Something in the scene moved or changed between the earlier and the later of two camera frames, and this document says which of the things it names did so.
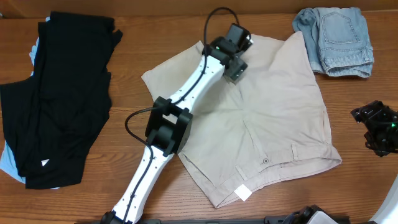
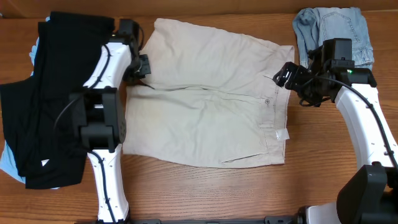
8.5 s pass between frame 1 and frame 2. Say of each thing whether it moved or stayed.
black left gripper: moved
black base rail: stayed
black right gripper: moved
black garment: stayed
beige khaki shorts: moved
